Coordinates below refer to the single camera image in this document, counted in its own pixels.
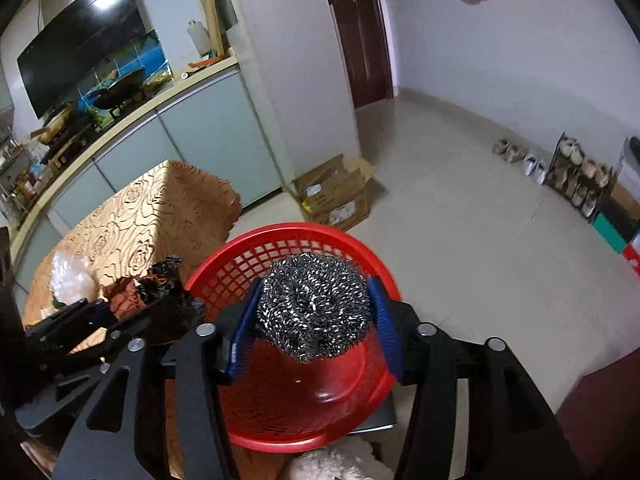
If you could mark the red box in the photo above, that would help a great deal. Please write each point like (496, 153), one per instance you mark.
(632, 255)

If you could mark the white fluffy cloth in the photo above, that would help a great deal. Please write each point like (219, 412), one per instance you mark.
(335, 465)

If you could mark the floral orange tablecloth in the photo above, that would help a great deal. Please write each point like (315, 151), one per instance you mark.
(145, 210)

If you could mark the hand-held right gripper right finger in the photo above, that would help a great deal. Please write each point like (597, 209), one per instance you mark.
(384, 327)

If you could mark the pair of beige shoes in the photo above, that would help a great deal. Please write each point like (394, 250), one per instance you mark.
(507, 151)

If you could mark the dark brown door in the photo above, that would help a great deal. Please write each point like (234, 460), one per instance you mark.
(357, 35)

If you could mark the red plastic basket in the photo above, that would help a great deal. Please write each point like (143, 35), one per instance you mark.
(235, 265)

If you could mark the pair of white shoes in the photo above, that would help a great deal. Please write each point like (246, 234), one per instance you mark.
(535, 167)

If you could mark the beige cooking pan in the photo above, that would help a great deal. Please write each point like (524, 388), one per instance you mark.
(55, 122)

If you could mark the steel wool scrubber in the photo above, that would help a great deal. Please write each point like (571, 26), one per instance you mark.
(312, 305)

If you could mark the white plastic bag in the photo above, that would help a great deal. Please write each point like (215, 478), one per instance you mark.
(70, 277)

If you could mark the open cardboard box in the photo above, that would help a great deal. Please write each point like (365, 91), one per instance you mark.
(335, 195)

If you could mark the black range hood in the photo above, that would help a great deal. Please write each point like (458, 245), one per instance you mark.
(75, 45)

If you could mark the black plastic bag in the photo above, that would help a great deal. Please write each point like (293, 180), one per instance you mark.
(167, 285)

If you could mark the dark brown furniture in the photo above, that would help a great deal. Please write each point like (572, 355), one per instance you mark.
(605, 410)

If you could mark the frosted glass panel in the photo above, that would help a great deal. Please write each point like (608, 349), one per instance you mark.
(227, 5)

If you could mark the group of seasoning bottles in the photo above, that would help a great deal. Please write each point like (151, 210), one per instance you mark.
(25, 180)

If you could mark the beige kitchen countertop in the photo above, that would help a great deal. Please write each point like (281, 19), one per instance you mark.
(150, 110)

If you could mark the black wok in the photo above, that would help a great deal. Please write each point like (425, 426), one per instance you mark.
(120, 90)

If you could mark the white plastic bottle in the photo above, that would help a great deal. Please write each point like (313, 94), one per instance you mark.
(197, 37)

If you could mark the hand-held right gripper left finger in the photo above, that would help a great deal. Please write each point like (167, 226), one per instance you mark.
(244, 332)

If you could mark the shoe rack with shoes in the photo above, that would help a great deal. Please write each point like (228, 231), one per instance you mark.
(580, 175)

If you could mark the green box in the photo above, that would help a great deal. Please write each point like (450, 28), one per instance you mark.
(610, 232)

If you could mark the orange kitchen utensil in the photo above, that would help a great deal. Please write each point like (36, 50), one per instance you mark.
(204, 61)

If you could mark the brown plastic bag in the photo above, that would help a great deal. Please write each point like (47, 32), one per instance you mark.
(125, 300)

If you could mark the grey base cabinets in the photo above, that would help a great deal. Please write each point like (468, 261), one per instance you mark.
(215, 135)

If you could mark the gas stove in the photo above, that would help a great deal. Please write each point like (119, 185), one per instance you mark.
(75, 132)

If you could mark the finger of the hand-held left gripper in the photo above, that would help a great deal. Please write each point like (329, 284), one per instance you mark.
(70, 320)
(127, 327)

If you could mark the wooden cutting board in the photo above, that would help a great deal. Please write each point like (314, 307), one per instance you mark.
(215, 15)

